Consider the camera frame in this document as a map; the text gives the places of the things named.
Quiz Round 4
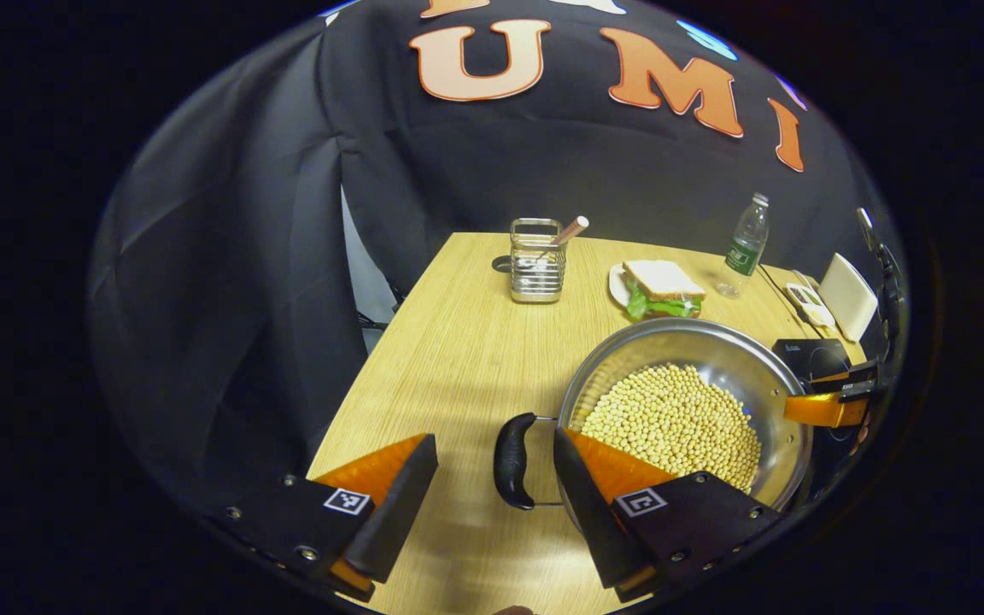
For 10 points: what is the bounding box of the sandwich with lettuce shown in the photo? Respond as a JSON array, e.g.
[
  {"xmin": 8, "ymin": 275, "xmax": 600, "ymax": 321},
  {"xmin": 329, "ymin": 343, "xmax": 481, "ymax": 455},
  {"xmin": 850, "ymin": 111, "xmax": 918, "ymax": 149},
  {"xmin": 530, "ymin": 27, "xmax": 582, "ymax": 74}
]
[{"xmin": 623, "ymin": 260, "xmax": 707, "ymax": 321}]

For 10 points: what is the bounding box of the clear plastic water bottle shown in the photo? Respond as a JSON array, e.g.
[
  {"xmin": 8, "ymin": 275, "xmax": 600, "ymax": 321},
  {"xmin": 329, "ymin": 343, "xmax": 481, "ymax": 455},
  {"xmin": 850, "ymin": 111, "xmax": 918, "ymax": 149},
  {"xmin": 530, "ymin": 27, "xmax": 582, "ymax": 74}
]
[{"xmin": 717, "ymin": 193, "xmax": 770, "ymax": 298}]

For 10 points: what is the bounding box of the white toaster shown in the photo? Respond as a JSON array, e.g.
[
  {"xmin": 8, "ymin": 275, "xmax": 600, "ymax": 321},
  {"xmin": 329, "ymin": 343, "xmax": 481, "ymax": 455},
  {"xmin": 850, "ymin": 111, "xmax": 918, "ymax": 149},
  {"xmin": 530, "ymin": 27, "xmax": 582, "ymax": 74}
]
[{"xmin": 818, "ymin": 253, "xmax": 879, "ymax": 343}]

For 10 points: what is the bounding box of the stainless steel pot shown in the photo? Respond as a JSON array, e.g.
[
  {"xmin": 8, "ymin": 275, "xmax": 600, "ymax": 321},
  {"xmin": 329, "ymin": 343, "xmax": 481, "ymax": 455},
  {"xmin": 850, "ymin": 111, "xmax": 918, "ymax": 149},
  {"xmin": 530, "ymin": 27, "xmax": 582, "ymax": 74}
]
[{"xmin": 494, "ymin": 318, "xmax": 815, "ymax": 513}]

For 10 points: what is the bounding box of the metal wire holder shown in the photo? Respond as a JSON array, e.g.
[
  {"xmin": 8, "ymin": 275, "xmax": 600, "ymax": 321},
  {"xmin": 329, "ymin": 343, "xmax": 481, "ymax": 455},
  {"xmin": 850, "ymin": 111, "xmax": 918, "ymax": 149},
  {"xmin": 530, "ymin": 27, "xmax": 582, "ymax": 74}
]
[{"xmin": 509, "ymin": 218, "xmax": 568, "ymax": 304}]

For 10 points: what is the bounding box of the dark metal stand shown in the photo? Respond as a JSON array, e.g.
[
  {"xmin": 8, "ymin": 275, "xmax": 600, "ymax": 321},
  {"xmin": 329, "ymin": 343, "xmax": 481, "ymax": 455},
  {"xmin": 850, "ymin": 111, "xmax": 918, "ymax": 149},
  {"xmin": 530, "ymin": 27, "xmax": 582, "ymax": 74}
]
[{"xmin": 855, "ymin": 208, "xmax": 907, "ymax": 377}]

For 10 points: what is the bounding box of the black power cable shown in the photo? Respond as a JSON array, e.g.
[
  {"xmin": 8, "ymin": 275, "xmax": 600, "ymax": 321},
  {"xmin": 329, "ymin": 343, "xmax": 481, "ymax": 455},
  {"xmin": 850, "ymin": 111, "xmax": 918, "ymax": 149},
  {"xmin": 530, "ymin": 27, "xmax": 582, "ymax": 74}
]
[{"xmin": 755, "ymin": 263, "xmax": 809, "ymax": 330}]

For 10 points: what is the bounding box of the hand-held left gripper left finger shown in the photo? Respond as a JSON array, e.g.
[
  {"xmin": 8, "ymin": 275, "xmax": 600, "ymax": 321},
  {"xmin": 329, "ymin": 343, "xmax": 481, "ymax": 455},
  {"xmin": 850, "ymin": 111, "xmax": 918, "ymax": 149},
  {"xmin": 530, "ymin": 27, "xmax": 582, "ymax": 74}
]
[{"xmin": 202, "ymin": 433, "xmax": 440, "ymax": 603}]

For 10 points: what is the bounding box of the small white device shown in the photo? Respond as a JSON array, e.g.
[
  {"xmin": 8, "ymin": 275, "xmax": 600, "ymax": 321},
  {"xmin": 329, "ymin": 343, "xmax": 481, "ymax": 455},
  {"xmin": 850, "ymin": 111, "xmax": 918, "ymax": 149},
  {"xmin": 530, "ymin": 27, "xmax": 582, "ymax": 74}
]
[{"xmin": 785, "ymin": 282, "xmax": 836, "ymax": 330}]

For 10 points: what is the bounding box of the white plate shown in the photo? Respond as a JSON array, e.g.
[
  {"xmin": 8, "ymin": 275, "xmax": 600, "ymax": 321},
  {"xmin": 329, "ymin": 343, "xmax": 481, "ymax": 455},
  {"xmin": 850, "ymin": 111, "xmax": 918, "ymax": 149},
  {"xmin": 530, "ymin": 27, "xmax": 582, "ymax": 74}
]
[{"xmin": 608, "ymin": 262, "xmax": 706, "ymax": 319}]

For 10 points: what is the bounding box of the pile of soybeans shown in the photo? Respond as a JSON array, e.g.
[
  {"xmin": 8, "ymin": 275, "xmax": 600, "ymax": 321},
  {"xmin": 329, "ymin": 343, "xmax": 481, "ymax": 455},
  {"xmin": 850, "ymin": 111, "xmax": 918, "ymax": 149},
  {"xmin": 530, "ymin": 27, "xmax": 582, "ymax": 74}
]
[{"xmin": 580, "ymin": 363, "xmax": 762, "ymax": 492}]

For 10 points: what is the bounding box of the black induction cooktop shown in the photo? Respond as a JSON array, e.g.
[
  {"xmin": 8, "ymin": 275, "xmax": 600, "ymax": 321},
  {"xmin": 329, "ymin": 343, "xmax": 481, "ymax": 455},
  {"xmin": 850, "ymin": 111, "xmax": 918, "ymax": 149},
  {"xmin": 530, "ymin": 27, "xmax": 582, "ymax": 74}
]
[{"xmin": 772, "ymin": 338, "xmax": 853, "ymax": 385}]

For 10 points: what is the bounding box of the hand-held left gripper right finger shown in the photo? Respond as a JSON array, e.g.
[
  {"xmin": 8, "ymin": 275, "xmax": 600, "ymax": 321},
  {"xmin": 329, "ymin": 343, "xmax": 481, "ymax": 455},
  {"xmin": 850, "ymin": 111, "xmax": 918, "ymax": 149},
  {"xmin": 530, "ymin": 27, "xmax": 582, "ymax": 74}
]
[{"xmin": 553, "ymin": 427, "xmax": 783, "ymax": 603}]

